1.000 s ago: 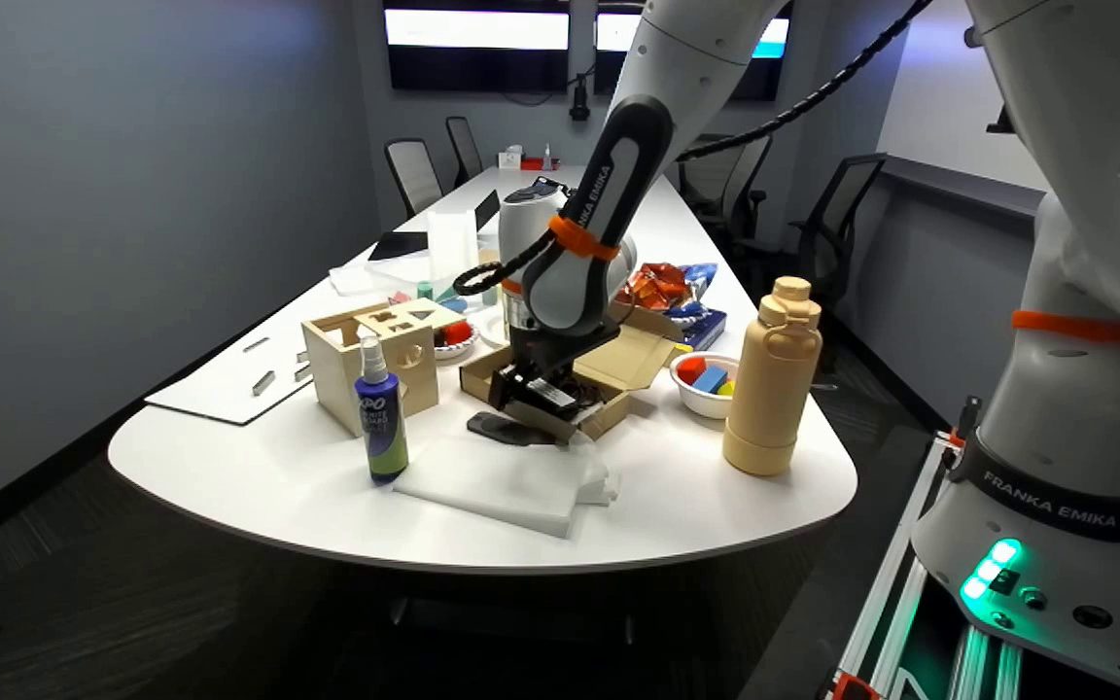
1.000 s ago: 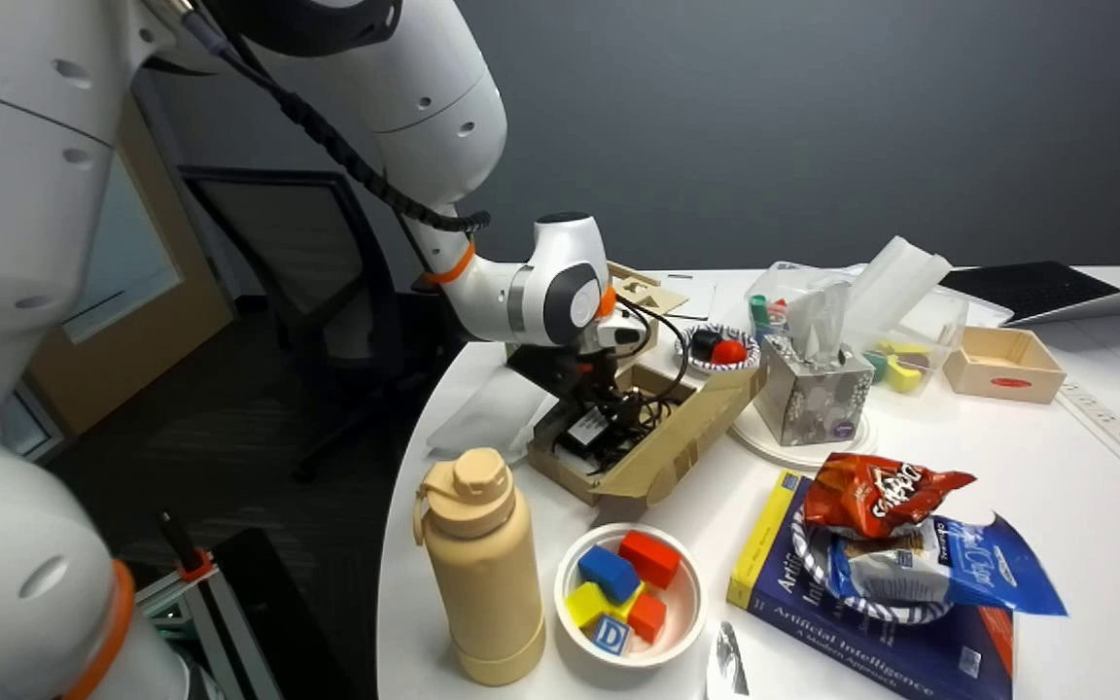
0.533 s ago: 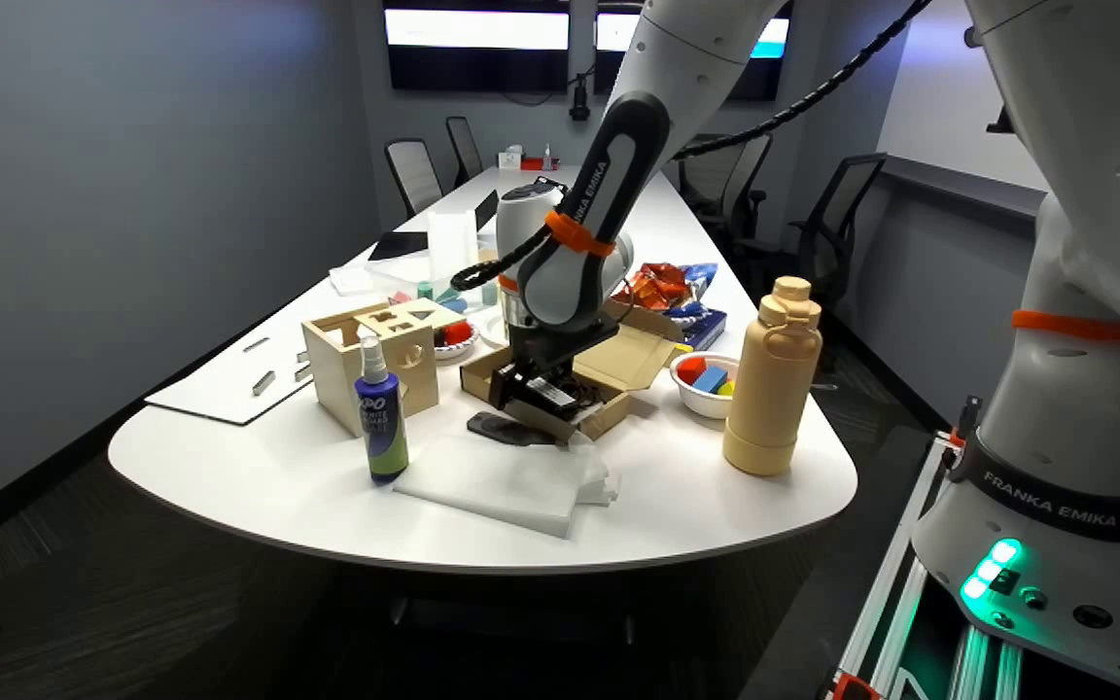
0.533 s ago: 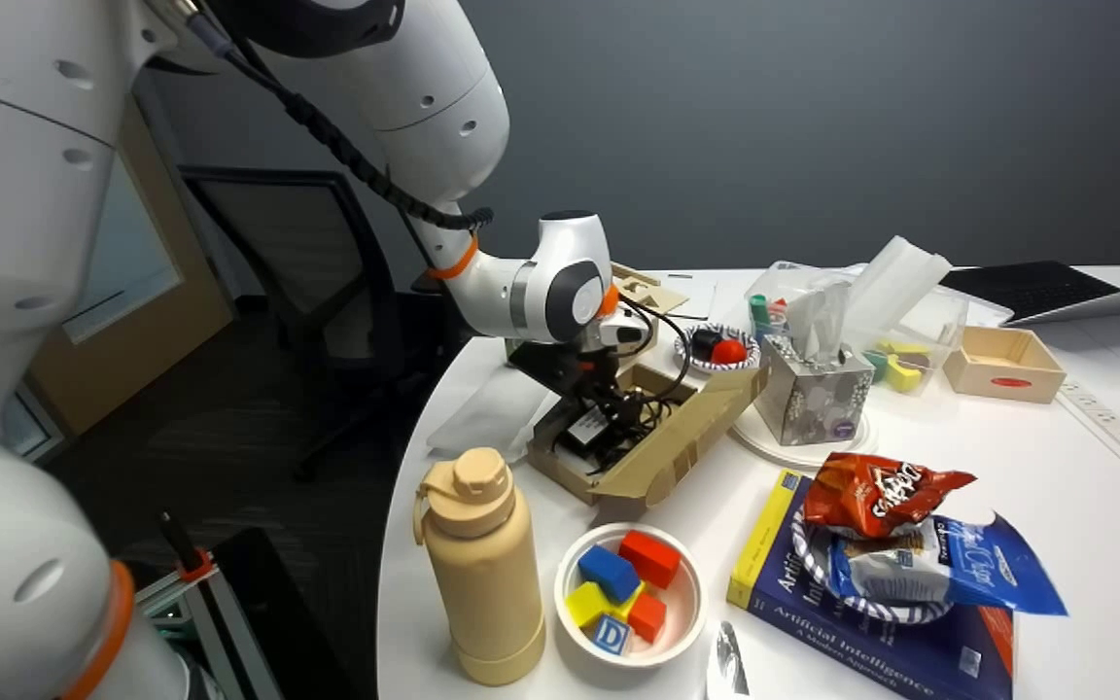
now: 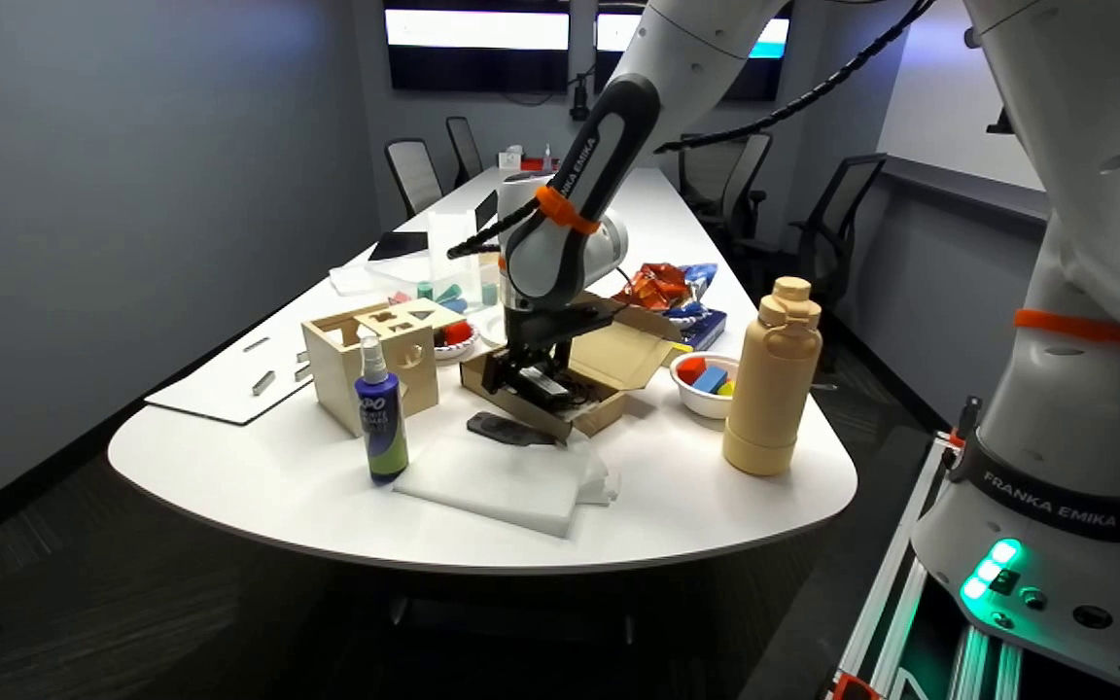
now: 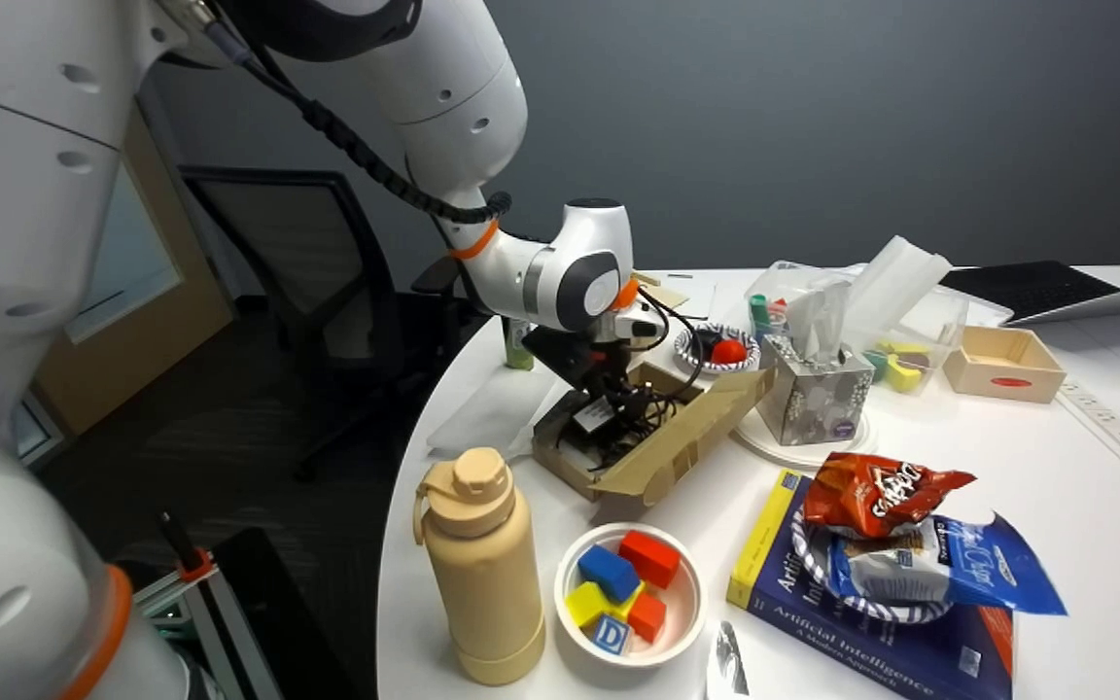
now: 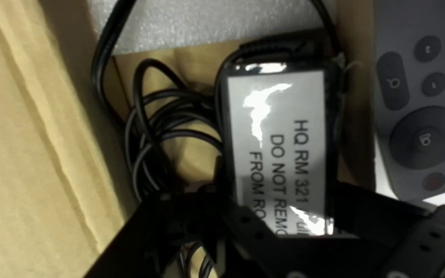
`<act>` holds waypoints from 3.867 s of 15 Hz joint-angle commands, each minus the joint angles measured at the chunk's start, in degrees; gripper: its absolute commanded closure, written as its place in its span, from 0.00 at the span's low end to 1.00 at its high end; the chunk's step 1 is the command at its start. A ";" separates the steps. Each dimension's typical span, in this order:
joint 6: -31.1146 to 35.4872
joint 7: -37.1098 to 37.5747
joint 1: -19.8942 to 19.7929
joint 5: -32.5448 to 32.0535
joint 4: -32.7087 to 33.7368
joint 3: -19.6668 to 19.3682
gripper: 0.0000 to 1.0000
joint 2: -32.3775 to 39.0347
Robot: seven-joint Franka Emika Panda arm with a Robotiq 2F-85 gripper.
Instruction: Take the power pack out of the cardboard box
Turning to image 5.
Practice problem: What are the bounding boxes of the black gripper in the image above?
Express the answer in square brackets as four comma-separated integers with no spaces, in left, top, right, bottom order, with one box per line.
[502,293,624,398]

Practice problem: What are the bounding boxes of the brown cardboard box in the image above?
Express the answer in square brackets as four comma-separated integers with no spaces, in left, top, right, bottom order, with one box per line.
[458,309,689,441]

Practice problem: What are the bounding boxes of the wooden shape sorter box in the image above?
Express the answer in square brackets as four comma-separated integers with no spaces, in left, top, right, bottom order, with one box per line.
[300,297,444,441]

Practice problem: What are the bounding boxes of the dark grey remote control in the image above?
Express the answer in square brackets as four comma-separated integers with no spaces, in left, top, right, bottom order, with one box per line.
[463,410,563,447]

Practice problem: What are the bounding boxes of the small patterned bowl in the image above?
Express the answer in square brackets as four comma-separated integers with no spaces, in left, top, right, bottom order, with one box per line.
[433,314,483,366]

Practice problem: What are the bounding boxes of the small teal object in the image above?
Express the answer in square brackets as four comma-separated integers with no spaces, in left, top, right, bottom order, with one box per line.
[418,275,476,314]

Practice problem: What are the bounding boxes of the white folded cloth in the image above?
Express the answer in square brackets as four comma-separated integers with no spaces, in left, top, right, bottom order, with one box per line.
[394,432,620,536]

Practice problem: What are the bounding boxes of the orange chips bag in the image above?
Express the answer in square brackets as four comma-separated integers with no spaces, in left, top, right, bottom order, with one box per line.
[624,262,700,322]

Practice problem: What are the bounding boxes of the translucent white container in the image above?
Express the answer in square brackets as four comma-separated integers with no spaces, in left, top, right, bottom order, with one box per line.
[423,211,506,309]

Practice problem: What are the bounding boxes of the white bowl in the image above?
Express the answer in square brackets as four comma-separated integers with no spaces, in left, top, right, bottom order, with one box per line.
[669,346,748,419]

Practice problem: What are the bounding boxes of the blue book yellow spine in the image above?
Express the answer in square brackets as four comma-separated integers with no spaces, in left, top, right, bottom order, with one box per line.
[669,309,731,359]

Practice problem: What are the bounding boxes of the blue green spray bottle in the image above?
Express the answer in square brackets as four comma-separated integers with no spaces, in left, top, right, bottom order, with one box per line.
[356,337,413,486]

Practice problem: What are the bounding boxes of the blue plastic bag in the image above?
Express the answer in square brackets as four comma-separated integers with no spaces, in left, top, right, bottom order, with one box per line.
[677,262,724,322]

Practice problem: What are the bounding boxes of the dark tablet computer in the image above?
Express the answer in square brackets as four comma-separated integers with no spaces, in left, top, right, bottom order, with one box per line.
[366,228,433,266]

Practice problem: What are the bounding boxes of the beige water bottle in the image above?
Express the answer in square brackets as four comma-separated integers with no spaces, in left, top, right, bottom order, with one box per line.
[721,272,829,481]

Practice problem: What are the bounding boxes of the black office chair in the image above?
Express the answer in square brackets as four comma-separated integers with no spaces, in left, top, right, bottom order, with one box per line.
[383,131,449,219]
[677,130,779,249]
[444,114,489,188]
[798,153,886,309]

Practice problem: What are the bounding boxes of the white paper sheets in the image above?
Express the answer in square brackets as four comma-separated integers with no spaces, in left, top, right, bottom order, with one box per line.
[143,322,318,429]

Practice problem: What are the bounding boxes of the white metal robot stand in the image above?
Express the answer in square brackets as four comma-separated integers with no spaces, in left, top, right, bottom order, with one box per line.
[829,432,1032,700]

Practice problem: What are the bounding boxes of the wall monitor screen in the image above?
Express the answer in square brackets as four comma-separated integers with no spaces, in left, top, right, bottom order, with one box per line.
[591,5,798,104]
[383,0,573,92]

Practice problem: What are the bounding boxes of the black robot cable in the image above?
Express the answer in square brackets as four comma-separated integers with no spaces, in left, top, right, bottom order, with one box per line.
[655,0,941,154]

